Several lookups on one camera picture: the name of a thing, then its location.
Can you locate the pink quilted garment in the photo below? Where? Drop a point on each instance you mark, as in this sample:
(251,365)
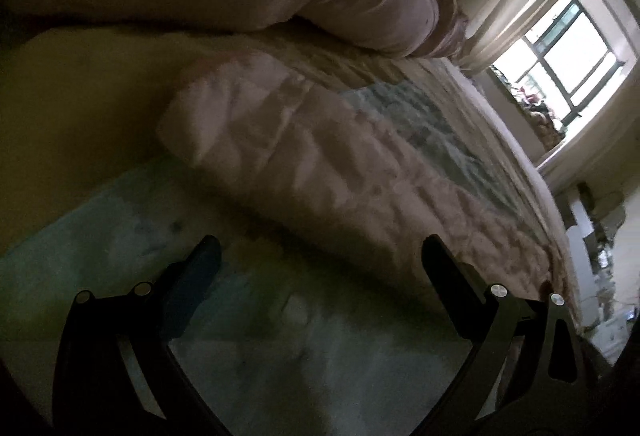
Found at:
(300,156)

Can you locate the window with dark frame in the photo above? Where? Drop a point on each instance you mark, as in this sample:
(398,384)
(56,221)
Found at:
(565,61)

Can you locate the white curtain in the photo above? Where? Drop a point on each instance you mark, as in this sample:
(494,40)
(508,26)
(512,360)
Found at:
(520,6)

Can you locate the light green printed blanket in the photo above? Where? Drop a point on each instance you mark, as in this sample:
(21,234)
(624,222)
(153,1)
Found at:
(300,366)

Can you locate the clutter on windowsill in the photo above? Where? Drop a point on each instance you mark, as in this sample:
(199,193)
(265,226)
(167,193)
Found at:
(540,116)

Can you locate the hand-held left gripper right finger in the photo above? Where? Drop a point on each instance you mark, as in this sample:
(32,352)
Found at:
(450,276)

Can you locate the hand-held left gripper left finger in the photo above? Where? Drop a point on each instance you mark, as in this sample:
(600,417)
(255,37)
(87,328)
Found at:
(192,281)

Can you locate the bed with yellow sheet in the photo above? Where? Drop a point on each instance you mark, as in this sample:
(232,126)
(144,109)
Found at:
(75,116)

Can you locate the white dresser with drawers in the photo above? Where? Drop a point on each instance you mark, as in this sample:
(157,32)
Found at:
(582,231)

